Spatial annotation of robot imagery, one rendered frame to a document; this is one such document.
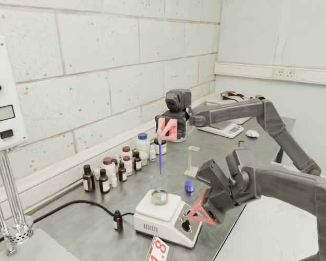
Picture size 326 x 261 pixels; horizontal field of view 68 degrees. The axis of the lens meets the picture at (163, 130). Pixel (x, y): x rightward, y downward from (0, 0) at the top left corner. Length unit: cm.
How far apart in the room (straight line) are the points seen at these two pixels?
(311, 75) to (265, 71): 30
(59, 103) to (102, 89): 22
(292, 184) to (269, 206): 58
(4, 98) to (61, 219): 56
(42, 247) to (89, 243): 14
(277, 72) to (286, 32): 28
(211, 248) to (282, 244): 22
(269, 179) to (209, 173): 16
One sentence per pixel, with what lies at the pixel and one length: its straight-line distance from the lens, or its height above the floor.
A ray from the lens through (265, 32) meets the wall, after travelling 206.
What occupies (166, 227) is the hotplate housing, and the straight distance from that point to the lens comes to 78.
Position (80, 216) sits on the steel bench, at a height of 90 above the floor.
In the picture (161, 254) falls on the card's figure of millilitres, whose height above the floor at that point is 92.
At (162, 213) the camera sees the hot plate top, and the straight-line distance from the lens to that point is 79.
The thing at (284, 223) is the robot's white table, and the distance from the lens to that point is 97.
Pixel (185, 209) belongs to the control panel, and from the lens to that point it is 84.
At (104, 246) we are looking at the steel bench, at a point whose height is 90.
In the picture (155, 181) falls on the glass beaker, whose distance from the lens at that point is 82.
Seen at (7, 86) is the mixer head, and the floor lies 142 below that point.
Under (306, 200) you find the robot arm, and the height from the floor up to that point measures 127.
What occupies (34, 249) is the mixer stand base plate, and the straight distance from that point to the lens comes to 88.
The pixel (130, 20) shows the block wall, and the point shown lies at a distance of 127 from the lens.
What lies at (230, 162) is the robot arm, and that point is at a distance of 65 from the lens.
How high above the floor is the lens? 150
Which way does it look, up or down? 22 degrees down
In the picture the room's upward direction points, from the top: straight up
